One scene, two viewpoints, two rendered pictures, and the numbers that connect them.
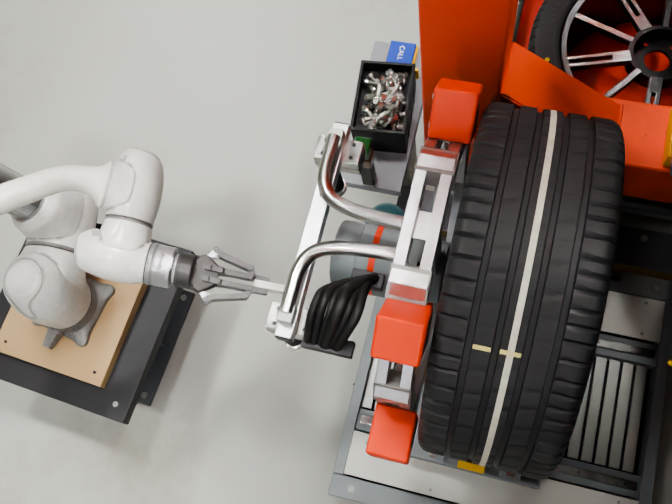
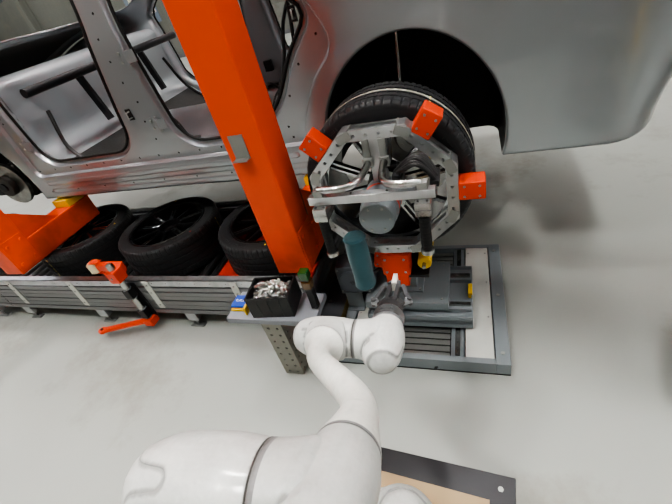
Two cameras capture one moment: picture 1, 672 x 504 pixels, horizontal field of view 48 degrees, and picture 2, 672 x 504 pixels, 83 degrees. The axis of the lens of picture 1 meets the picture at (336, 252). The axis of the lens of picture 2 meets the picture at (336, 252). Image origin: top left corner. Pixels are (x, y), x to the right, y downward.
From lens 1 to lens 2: 153 cm
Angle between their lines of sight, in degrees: 60
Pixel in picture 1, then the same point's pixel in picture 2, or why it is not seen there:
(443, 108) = (316, 137)
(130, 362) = (458, 480)
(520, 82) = not seen: hidden behind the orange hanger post
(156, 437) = not seen: outside the picture
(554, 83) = not seen: hidden behind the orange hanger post
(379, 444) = (479, 178)
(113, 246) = (378, 325)
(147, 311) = (409, 472)
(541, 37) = (252, 248)
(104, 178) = (322, 329)
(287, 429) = (476, 409)
